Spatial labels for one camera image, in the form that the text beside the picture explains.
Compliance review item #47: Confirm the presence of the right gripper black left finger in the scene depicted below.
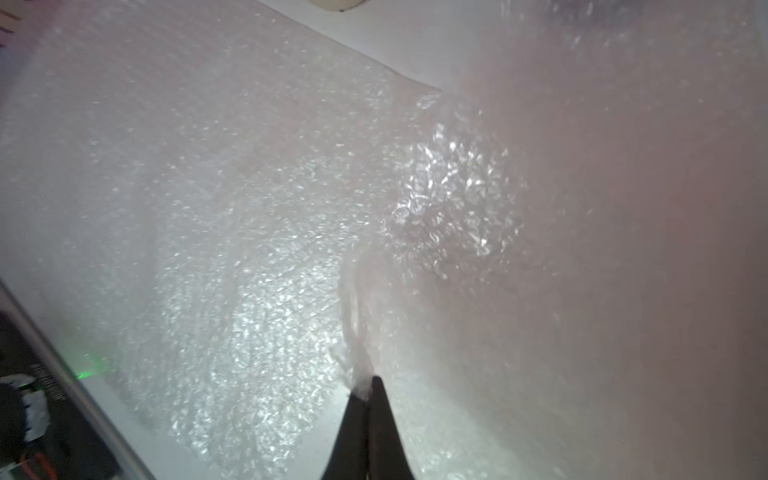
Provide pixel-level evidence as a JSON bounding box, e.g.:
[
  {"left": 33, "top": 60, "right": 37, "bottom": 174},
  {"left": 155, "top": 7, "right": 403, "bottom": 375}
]
[{"left": 321, "top": 392, "right": 369, "bottom": 480}]

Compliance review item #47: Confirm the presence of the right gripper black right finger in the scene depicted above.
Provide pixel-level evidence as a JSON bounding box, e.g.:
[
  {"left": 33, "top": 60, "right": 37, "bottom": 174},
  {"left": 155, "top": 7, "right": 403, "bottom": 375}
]
[{"left": 368, "top": 376, "right": 415, "bottom": 480}]

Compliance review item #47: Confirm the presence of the clear bubble wrap sheet top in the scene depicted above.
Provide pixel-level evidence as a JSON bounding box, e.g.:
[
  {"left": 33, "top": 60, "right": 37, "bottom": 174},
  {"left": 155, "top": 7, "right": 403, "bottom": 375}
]
[{"left": 1, "top": 1, "right": 767, "bottom": 479}]

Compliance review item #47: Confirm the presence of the white ceramic mug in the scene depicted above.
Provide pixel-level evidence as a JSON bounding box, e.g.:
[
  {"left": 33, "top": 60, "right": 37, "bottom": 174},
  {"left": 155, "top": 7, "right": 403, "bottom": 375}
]
[{"left": 310, "top": 0, "right": 365, "bottom": 12}]

